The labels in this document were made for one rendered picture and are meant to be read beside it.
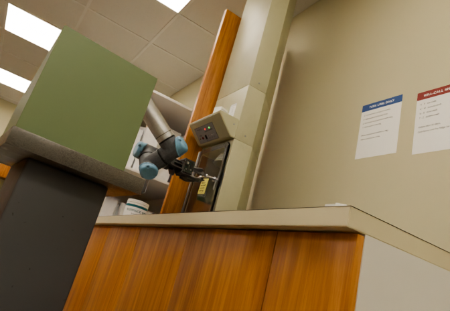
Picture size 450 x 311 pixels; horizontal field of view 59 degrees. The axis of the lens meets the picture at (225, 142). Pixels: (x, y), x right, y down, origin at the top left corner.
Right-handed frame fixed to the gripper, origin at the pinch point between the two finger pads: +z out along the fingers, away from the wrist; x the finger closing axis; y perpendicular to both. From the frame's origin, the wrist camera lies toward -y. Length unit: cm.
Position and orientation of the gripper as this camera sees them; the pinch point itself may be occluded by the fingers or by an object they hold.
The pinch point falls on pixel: (201, 177)
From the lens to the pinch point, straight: 188.3
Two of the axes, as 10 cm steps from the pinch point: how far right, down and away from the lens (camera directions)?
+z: 8.1, 3.9, 4.3
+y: 5.3, -1.7, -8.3
